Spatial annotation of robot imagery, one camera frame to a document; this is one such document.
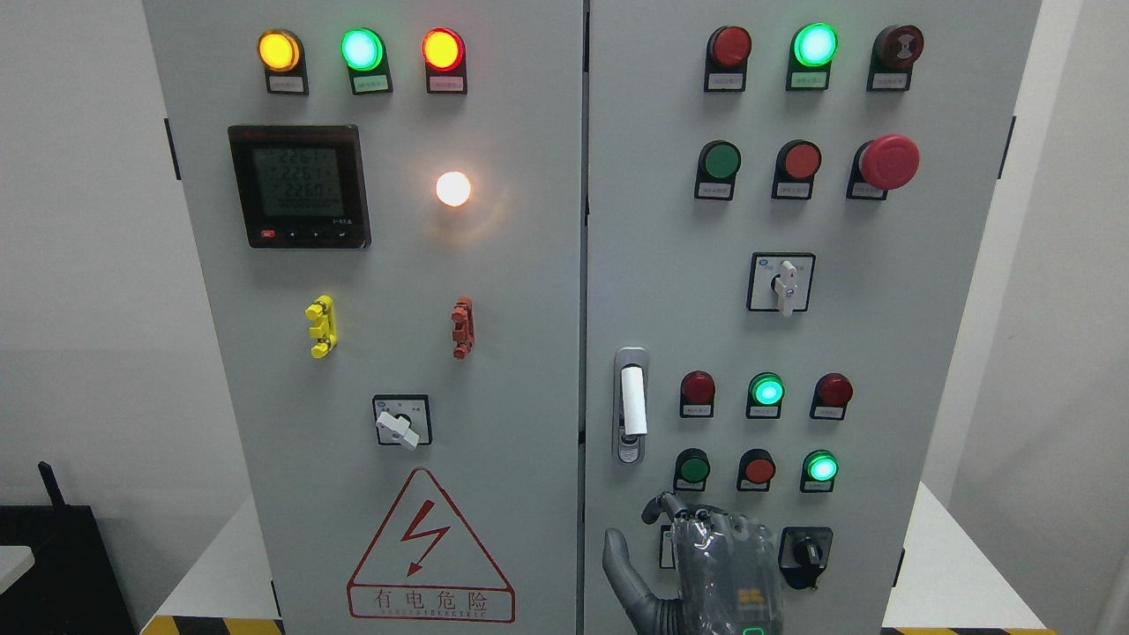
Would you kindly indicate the white selector switch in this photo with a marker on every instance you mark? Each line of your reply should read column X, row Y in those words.
column 780, row 282
column 667, row 560

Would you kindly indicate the green indicator light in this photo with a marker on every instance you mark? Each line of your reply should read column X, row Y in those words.
column 810, row 57
column 365, row 56

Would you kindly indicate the red emergency stop button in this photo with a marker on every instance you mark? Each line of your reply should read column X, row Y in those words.
column 881, row 165

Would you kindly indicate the green lit indicator lower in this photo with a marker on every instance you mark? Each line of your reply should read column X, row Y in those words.
column 819, row 471

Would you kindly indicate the green push button lower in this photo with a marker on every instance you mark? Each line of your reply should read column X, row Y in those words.
column 692, row 470

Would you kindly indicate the dark red buzzer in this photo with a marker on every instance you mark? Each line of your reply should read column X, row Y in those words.
column 894, row 53

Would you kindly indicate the dark red indicator light left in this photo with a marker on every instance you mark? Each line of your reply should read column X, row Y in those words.
column 697, row 394

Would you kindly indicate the dark red indicator light right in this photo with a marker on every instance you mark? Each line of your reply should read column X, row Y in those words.
column 831, row 396

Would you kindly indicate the grey right cabinet door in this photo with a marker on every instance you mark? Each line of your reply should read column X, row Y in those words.
column 670, row 273

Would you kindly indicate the red push button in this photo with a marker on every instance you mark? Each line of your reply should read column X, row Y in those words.
column 756, row 471
column 796, row 164

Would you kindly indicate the green push button upper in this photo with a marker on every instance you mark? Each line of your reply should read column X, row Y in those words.
column 718, row 163

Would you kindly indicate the black rotary selector switch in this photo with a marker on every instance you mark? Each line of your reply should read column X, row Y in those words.
column 804, row 554

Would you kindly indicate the green lit indicator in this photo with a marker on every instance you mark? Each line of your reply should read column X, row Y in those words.
column 819, row 471
column 764, row 396

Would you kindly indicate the green push button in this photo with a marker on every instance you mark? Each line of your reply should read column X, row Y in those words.
column 718, row 163
column 692, row 470

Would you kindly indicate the white selector switch upper right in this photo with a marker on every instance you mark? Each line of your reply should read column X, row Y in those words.
column 780, row 282

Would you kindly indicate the red push button upper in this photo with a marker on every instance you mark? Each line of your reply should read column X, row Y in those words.
column 796, row 164

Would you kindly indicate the dark red indicator light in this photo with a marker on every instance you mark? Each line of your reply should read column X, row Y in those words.
column 697, row 394
column 831, row 396

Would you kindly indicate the grey cabinet door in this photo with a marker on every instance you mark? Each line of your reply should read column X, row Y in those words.
column 506, row 418
column 670, row 273

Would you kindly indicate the green indicator light top right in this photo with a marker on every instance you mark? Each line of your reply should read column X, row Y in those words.
column 810, row 57

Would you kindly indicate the red indicator light top right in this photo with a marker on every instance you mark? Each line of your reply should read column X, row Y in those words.
column 727, row 58

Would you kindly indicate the silver door handle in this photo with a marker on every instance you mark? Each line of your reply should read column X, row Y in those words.
column 630, row 424

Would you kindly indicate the red lit indicator light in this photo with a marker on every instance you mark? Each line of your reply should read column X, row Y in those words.
column 445, row 55

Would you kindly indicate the black digital power meter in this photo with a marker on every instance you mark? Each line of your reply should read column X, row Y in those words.
column 301, row 186

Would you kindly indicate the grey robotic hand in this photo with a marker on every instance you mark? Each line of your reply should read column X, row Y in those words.
column 729, row 581

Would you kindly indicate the red push button lower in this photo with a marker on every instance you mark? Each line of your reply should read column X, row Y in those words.
column 756, row 471

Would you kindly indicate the white lit indicator lamp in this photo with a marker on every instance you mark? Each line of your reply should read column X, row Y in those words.
column 453, row 188

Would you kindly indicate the yellow terminal clip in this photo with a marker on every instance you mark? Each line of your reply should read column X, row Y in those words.
column 322, row 327

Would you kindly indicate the yellow indicator light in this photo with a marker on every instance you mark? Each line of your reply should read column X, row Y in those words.
column 283, row 56

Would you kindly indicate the red terminal clip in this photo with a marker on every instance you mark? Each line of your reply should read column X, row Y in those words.
column 463, row 327

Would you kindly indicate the green indicator light top left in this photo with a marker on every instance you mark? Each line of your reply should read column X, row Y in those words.
column 365, row 56

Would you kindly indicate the white selector switch left door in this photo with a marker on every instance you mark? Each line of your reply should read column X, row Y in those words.
column 402, row 420

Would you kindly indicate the grey left cabinet door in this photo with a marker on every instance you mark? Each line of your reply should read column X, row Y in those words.
column 506, row 418

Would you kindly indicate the green lit indicator middle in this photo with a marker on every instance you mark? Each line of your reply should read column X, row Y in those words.
column 764, row 396

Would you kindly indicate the white selector switch lower right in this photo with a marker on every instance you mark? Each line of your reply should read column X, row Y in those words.
column 667, row 560

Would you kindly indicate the red electric hazard warning sign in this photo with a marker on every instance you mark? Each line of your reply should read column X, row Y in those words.
column 426, row 563

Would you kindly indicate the black box with antenna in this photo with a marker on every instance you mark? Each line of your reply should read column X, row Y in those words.
column 71, row 587

